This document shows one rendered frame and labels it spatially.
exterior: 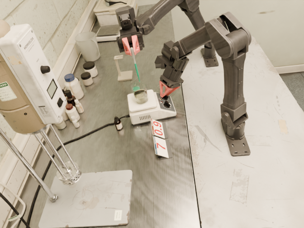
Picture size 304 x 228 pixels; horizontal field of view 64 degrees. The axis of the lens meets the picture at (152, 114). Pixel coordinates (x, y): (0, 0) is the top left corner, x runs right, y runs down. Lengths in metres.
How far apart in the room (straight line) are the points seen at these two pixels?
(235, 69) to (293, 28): 2.01
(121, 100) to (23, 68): 0.78
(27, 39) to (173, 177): 0.63
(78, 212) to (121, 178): 0.18
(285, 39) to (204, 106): 1.80
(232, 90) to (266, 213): 0.39
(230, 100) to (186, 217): 0.41
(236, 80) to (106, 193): 0.58
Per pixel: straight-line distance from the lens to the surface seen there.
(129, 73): 1.40
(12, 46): 0.49
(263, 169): 0.94
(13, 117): 0.59
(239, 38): 0.79
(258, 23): 2.63
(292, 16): 2.73
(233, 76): 0.83
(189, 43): 0.92
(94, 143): 1.07
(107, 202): 0.88
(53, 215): 0.94
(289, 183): 0.94
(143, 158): 0.96
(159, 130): 1.02
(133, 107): 1.04
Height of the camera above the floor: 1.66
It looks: 43 degrees down
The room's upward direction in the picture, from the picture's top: 10 degrees counter-clockwise
